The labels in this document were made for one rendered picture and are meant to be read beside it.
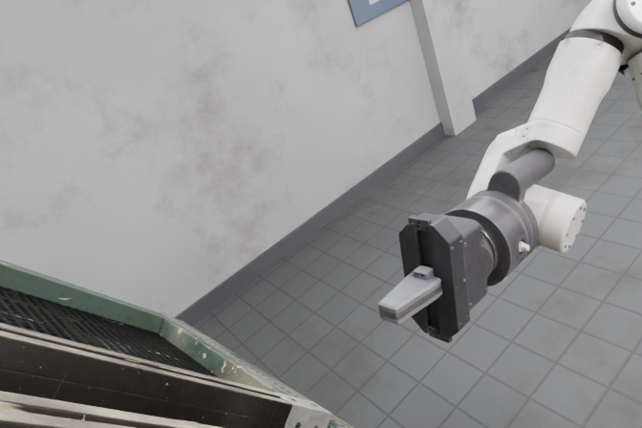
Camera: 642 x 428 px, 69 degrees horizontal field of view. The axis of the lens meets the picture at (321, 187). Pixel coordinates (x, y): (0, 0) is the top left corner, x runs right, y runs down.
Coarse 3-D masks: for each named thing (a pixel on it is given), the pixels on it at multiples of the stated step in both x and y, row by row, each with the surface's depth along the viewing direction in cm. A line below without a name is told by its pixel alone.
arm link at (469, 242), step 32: (416, 224) 43; (448, 224) 42; (480, 224) 47; (512, 224) 47; (416, 256) 44; (448, 256) 41; (480, 256) 45; (512, 256) 46; (448, 288) 42; (480, 288) 46; (416, 320) 47; (448, 320) 44
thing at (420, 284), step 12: (408, 276) 44; (420, 276) 43; (432, 276) 43; (396, 288) 42; (408, 288) 42; (420, 288) 42; (432, 288) 42; (384, 300) 41; (396, 300) 40; (408, 300) 40; (420, 300) 41; (384, 312) 40; (396, 312) 39
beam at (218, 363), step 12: (168, 324) 150; (168, 336) 147; (180, 336) 143; (192, 336) 139; (204, 336) 149; (180, 348) 140; (192, 348) 137; (204, 348) 133; (204, 360) 131; (216, 360) 128; (228, 360) 125; (216, 372) 126; (228, 372) 123; (240, 372) 120; (264, 372) 130; (252, 384) 116; (264, 384) 114; (300, 396) 115
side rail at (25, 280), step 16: (0, 272) 120; (16, 272) 122; (32, 272) 128; (16, 288) 122; (32, 288) 125; (48, 288) 128; (64, 288) 130; (80, 288) 138; (64, 304) 131; (80, 304) 134; (96, 304) 137; (112, 304) 140; (128, 304) 147; (128, 320) 144; (144, 320) 147; (160, 320) 151
